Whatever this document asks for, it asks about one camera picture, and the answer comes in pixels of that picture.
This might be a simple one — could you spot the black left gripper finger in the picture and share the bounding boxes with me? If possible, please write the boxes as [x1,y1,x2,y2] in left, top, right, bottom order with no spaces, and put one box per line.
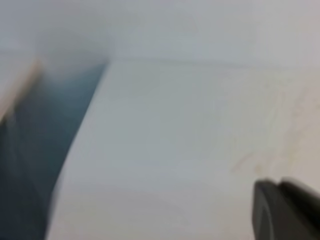
[251,178,320,240]

